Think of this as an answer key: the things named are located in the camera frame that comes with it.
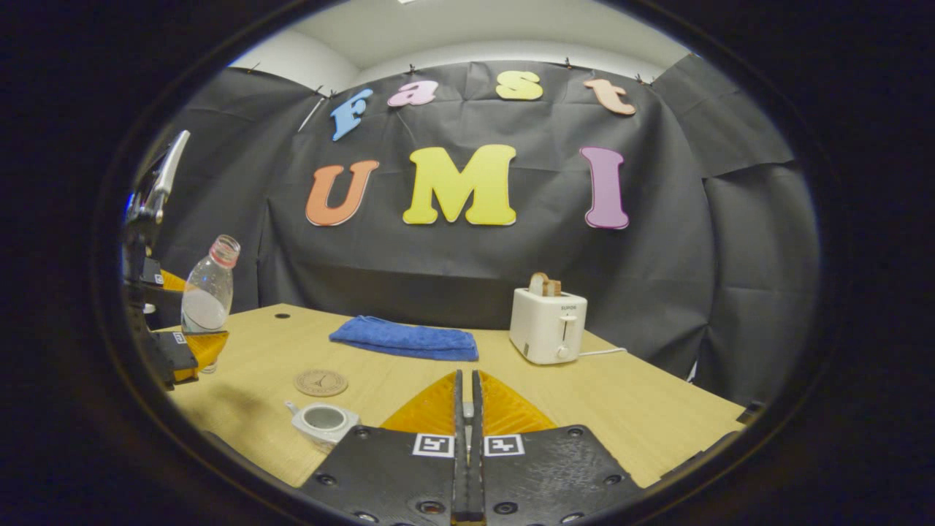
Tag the blue folded towel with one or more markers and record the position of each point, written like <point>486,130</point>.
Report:
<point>405,340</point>

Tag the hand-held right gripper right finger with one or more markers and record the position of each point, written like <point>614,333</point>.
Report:
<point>548,475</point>

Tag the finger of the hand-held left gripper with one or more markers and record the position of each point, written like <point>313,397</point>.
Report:
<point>162,279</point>
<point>193,354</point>

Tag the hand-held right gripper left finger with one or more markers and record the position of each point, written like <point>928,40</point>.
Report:
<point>394,475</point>

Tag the toasted bread slice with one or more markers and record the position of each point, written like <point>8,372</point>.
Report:
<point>544,285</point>

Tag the white toaster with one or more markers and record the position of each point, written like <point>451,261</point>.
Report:
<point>548,329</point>

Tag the clear plastic water bottle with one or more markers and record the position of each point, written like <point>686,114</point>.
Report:
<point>208,296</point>

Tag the round wooden coaster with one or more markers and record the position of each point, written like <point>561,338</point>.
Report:
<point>321,383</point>

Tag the white teacup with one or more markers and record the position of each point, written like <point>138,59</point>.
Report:
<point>323,424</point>

